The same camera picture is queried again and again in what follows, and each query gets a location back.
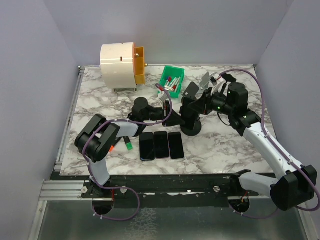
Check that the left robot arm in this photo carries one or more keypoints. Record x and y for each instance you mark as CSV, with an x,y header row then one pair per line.
x,y
99,135

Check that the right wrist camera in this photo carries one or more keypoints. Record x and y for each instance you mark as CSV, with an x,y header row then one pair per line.
x,y
216,81

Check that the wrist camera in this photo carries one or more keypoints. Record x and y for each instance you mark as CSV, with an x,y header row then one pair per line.
x,y
164,96
216,81

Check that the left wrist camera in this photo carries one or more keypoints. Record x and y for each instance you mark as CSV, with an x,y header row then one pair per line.
x,y
164,96

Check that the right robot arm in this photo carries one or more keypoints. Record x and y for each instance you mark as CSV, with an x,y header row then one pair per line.
x,y
293,183

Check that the green highlighter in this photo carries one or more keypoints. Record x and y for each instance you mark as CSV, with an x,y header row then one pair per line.
x,y
128,143

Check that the white folding phone stand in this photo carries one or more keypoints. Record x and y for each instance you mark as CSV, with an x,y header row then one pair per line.
x,y
205,80

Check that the black front mounting rail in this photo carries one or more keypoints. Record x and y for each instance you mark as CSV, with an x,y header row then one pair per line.
x,y
165,191

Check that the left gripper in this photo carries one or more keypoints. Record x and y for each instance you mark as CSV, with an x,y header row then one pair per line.
x,y
175,119

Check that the brown base phone stand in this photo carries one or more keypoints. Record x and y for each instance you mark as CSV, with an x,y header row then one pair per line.
x,y
191,91

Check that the black phone stand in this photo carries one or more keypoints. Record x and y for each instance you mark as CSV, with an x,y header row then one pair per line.
x,y
228,78
192,132

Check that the green plastic bin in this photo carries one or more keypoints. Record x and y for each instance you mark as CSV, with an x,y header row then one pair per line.
x,y
172,72

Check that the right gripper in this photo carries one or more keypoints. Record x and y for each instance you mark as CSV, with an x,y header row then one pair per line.
x,y
203,105

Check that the purple edged phone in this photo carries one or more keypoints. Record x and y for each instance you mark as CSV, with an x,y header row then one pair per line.
x,y
161,145

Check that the orange drawer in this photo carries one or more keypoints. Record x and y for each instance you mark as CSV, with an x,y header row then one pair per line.
x,y
139,65

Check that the black phone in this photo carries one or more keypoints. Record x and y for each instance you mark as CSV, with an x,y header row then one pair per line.
x,y
146,146

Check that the markers in green bin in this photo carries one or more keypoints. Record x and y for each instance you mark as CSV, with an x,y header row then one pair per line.
x,y
172,84

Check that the white round drawer cabinet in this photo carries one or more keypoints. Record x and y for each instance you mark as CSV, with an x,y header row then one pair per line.
x,y
117,65

